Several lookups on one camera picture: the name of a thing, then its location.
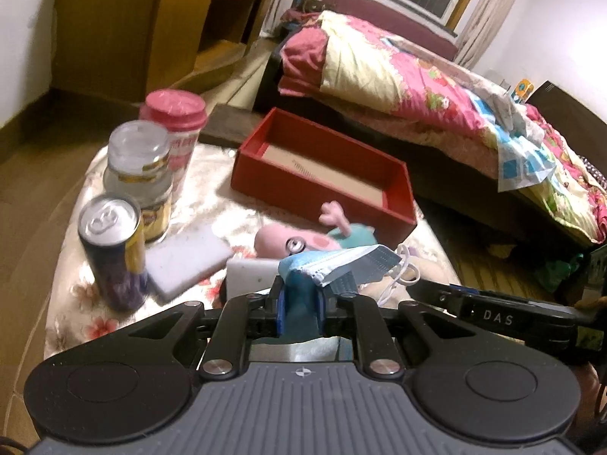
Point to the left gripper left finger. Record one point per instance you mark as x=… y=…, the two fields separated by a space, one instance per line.
x=242 y=320

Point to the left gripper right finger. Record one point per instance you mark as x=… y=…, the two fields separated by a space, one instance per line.
x=358 y=318

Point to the white sponge block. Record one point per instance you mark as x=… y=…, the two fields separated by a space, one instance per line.
x=248 y=276

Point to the blue face mask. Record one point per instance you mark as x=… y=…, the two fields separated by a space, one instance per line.
x=313 y=281

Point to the pink pig plush toy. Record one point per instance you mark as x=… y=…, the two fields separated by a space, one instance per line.
x=278 y=241

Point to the cream plush toy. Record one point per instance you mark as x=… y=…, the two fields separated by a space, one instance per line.
x=422 y=269

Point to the white scouring pad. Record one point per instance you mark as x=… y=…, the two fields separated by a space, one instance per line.
x=184 y=259

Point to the red cardboard box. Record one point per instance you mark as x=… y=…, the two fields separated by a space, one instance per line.
x=296 y=165

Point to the yellow purple drink can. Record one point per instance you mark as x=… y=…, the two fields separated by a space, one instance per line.
x=110 y=229

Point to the blue white patterned cloth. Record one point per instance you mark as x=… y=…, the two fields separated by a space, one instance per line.
x=521 y=164

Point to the glass jar with gold label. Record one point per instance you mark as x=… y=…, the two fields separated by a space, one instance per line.
x=138 y=165

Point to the dark wooden board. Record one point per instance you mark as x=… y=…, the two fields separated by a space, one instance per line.
x=229 y=126

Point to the pink lidded drink cup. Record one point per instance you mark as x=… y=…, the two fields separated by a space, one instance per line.
x=183 y=114

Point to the pink floral quilt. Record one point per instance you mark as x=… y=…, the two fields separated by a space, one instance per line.
x=390 y=84

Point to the wooden cabinet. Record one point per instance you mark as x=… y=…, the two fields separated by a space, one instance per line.
x=125 y=49

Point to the beige curtain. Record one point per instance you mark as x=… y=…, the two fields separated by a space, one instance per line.
x=481 y=29

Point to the dark bed frame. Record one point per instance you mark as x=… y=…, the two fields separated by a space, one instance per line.
x=496 y=241

